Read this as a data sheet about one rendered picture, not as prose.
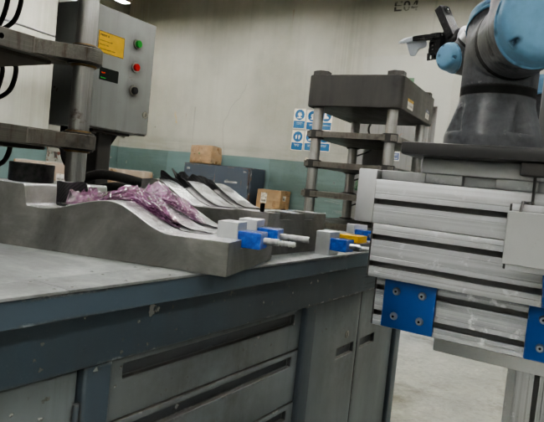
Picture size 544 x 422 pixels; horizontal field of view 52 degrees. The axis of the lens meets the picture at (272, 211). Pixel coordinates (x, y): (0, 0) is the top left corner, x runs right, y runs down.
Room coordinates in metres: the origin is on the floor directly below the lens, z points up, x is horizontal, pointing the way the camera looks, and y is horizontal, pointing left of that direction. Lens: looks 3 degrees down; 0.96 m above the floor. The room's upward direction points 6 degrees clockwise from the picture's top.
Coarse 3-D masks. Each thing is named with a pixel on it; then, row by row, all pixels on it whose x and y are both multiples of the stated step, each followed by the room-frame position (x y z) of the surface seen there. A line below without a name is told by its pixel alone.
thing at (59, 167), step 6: (36, 162) 5.25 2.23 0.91; (42, 162) 5.22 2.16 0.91; (48, 162) 5.19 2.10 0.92; (54, 162) 5.16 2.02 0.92; (60, 162) 5.90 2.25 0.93; (60, 168) 5.13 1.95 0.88; (114, 168) 5.02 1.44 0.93; (120, 168) 5.61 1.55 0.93; (126, 168) 5.53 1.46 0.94; (54, 174) 5.15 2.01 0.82; (60, 174) 5.12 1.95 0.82; (132, 174) 5.15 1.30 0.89; (138, 174) 5.22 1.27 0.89; (144, 174) 5.30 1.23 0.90; (150, 174) 5.40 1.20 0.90; (54, 180) 5.16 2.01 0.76; (60, 180) 5.13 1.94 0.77; (108, 180) 4.92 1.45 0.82
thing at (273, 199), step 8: (264, 192) 8.23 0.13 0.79; (272, 192) 8.16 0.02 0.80; (280, 192) 8.10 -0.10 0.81; (288, 192) 8.29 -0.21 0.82; (256, 200) 8.29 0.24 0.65; (264, 200) 8.22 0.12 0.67; (272, 200) 8.16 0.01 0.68; (280, 200) 8.10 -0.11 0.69; (288, 200) 8.32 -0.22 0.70; (272, 208) 8.41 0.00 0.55; (280, 208) 8.14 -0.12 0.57; (288, 208) 8.35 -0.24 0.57
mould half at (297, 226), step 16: (176, 192) 1.31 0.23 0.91; (208, 192) 1.42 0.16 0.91; (224, 192) 1.48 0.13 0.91; (208, 208) 1.25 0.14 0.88; (224, 208) 1.23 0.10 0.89; (240, 208) 1.21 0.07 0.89; (272, 224) 1.18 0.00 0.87; (288, 224) 1.23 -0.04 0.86; (304, 224) 1.29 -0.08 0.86; (320, 224) 1.36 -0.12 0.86
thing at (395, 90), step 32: (320, 96) 5.43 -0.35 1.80; (352, 96) 5.27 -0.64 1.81; (384, 96) 5.13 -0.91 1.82; (416, 96) 5.46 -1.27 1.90; (320, 128) 5.50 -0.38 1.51; (352, 128) 6.41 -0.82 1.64; (416, 128) 6.09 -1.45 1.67; (320, 160) 5.50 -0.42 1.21; (352, 160) 6.40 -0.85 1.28; (384, 160) 5.15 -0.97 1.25; (416, 160) 6.06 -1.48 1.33; (320, 192) 5.41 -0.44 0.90; (352, 192) 6.44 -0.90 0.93
